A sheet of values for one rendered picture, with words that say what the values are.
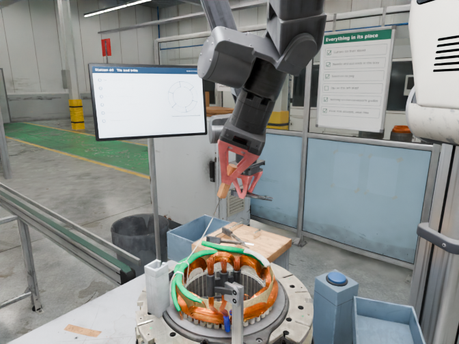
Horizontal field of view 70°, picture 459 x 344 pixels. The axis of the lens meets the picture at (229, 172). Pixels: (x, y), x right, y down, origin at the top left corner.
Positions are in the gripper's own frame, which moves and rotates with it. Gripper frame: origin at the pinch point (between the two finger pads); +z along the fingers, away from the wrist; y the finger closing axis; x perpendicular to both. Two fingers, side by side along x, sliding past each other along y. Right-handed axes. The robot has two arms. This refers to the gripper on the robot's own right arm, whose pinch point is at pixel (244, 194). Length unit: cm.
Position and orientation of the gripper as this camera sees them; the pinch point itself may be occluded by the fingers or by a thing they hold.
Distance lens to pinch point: 91.3
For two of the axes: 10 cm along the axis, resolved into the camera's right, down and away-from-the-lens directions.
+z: -0.2, 9.7, 2.6
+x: 8.1, 1.7, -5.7
